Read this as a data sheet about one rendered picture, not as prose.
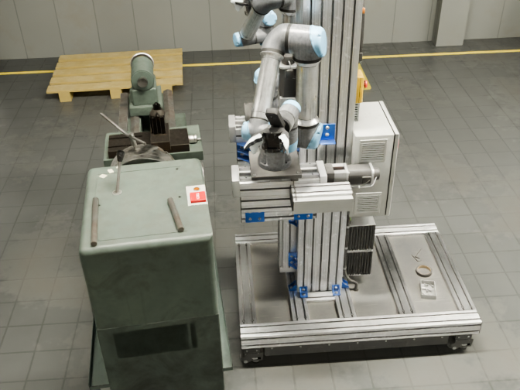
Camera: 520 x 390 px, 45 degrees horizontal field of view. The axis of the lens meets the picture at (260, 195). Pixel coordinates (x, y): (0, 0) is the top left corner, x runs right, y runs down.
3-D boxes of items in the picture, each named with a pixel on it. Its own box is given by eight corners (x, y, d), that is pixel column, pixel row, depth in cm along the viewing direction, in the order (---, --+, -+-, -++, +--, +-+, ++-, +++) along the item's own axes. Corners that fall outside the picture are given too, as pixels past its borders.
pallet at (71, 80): (186, 58, 678) (185, 47, 672) (183, 96, 603) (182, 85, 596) (63, 63, 673) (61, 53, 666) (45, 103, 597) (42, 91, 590)
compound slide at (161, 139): (170, 149, 334) (169, 141, 331) (151, 151, 332) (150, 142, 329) (169, 131, 350) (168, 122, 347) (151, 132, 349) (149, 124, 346)
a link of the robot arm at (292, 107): (302, 118, 244) (302, 99, 239) (294, 132, 236) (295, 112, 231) (282, 116, 246) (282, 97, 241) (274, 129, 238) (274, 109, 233)
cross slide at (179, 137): (189, 151, 341) (189, 143, 338) (108, 159, 336) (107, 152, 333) (187, 135, 355) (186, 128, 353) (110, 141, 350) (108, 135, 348)
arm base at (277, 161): (289, 152, 292) (289, 134, 286) (292, 170, 279) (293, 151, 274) (256, 154, 291) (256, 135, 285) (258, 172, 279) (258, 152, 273)
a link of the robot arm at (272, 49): (261, 15, 248) (237, 136, 243) (288, 18, 245) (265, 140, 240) (268, 28, 259) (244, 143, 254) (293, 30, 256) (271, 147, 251)
